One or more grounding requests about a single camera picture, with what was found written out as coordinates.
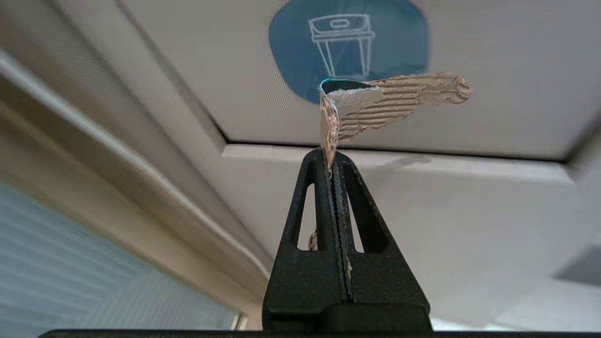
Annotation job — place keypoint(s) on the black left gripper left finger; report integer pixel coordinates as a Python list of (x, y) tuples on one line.
[(300, 281)]

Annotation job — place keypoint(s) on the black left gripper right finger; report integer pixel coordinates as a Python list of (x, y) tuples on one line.
[(385, 281)]

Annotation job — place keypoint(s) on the brown torn cardboard scrap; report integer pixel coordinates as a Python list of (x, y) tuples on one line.
[(399, 98)]

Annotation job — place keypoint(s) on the beige cabinet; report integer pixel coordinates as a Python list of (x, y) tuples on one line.
[(469, 225)]

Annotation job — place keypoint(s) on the beige trash flap door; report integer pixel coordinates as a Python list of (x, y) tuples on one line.
[(493, 94)]

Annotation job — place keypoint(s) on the grey ribbed panel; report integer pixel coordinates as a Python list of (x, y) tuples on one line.
[(70, 281)]

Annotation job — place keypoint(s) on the blue round bin sticker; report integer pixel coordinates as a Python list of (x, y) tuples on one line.
[(291, 47)]

